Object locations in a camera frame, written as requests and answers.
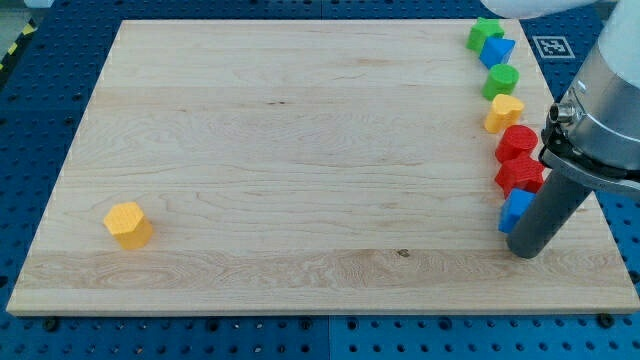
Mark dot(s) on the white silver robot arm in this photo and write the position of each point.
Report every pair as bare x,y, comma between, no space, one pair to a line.
591,137

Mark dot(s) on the blue cube block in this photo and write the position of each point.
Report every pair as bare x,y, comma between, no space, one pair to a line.
513,208

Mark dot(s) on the green star block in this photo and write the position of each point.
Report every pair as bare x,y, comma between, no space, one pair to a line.
480,31

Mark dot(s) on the green cylinder block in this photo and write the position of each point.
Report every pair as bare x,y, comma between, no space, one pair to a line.
501,79

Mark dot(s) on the red cylinder block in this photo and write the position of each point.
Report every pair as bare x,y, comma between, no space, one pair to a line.
516,140

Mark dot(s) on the yellow heart block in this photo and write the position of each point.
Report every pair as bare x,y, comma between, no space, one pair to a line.
505,110

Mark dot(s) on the yellow hexagon block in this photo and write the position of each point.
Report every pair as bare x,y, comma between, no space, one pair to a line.
128,225

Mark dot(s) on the blue triangle block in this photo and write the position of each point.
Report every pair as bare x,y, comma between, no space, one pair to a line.
496,51

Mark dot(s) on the wooden board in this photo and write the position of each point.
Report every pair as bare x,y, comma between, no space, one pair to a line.
299,168

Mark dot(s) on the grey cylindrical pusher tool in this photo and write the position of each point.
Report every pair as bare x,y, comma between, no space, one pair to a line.
554,204

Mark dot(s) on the red pentagon block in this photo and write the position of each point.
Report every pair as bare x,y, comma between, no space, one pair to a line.
522,173

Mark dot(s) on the yellow black hazard tape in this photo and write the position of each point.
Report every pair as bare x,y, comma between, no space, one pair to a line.
18,46

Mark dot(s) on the white fiducial marker tag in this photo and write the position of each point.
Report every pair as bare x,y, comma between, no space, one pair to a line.
553,47

